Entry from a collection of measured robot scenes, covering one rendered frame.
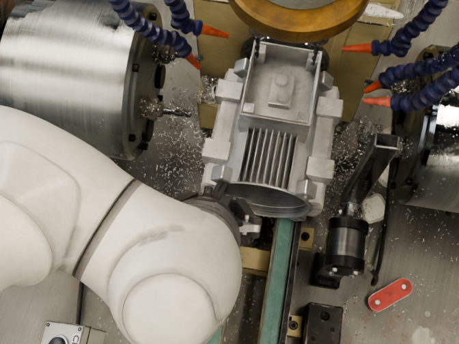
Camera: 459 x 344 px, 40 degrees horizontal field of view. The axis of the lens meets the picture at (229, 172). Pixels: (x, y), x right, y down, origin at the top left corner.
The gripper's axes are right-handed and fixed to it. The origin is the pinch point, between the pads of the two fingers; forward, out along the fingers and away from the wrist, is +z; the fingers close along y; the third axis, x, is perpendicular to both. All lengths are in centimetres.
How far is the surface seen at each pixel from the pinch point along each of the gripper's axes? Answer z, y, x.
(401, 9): 55, -29, -34
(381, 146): -10.3, -18.8, -11.6
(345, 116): 38.2, -19.4, -10.9
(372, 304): 21.5, -28.0, 19.8
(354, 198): 7.3, -19.4, -1.2
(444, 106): 2.8, -28.5, -16.8
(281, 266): 13.8, -10.7, 13.2
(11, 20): 5.7, 34.1, -19.8
